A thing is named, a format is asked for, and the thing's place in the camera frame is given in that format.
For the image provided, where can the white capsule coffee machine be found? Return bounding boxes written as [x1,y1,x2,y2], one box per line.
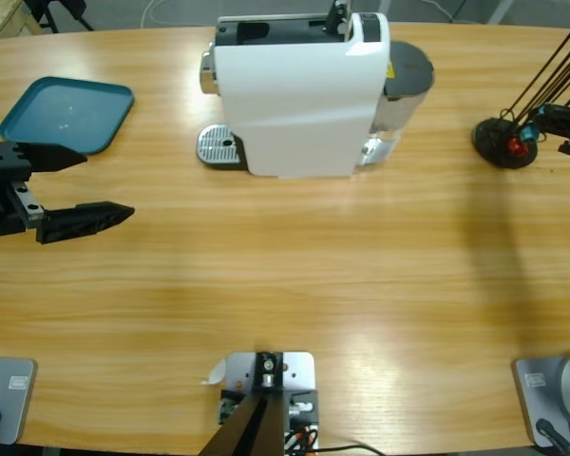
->
[197,0,436,181]

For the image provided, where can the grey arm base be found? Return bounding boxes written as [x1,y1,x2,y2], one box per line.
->
[511,350,570,448]
[0,356,38,447]

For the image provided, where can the black capsule holder stand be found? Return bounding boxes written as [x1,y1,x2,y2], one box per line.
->
[472,28,570,171]

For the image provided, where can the teal plastic tray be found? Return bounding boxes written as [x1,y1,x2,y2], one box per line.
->
[0,76,136,157]

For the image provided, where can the wooden crate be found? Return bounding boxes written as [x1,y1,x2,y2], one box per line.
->
[0,0,44,43]

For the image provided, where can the black chair legs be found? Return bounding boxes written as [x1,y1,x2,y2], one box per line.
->
[26,0,96,33]

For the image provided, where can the white table frame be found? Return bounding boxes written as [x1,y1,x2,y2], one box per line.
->
[486,0,515,26]

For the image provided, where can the black floor cable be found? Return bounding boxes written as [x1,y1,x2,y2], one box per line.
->
[434,0,457,23]

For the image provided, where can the white floor cable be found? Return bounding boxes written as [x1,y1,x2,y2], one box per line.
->
[140,0,219,26]

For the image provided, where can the white camera mount dark post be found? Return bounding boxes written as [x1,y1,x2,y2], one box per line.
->
[199,350,322,456]

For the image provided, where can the orange mount cables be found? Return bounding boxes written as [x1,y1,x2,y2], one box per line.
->
[284,424,320,451]

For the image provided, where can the black mount cable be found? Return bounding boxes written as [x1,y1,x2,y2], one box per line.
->
[313,444,390,456]

